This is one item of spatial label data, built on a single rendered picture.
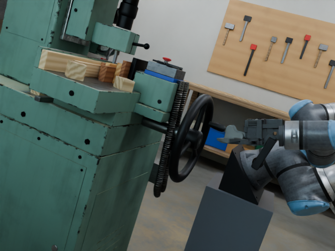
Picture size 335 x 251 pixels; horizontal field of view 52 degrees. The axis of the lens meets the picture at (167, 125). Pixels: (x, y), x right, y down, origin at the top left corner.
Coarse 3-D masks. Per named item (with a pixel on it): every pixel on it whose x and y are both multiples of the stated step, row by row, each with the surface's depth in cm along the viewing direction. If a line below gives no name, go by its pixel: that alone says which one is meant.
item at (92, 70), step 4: (76, 60) 100; (84, 64) 100; (88, 64) 102; (92, 64) 104; (96, 64) 108; (88, 68) 103; (92, 68) 105; (96, 68) 107; (88, 72) 104; (92, 72) 105; (96, 72) 107; (84, 76) 102; (88, 76) 104; (92, 76) 106; (96, 76) 108
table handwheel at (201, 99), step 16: (208, 96) 104; (192, 112) 96; (208, 112) 114; (160, 128) 110; (176, 128) 109; (192, 128) 108; (208, 128) 118; (176, 144) 95; (192, 144) 105; (176, 160) 96; (192, 160) 117; (176, 176) 101
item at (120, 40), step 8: (96, 24) 114; (104, 24) 113; (96, 32) 114; (104, 32) 113; (112, 32) 112; (120, 32) 111; (128, 32) 110; (96, 40) 114; (104, 40) 113; (112, 40) 112; (120, 40) 111; (128, 40) 110; (136, 40) 115; (112, 48) 113; (120, 48) 111; (128, 48) 112; (136, 48) 117
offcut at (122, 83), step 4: (116, 76) 99; (116, 80) 99; (120, 80) 97; (124, 80) 96; (128, 80) 97; (116, 84) 99; (120, 84) 97; (124, 84) 97; (128, 84) 98; (132, 84) 98; (120, 88) 97; (124, 88) 97; (128, 88) 98; (132, 88) 99
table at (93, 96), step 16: (32, 80) 91; (48, 80) 89; (64, 80) 87; (96, 80) 102; (64, 96) 87; (80, 96) 85; (96, 96) 84; (112, 96) 90; (128, 96) 98; (96, 112) 85; (112, 112) 93; (144, 112) 103; (160, 112) 101
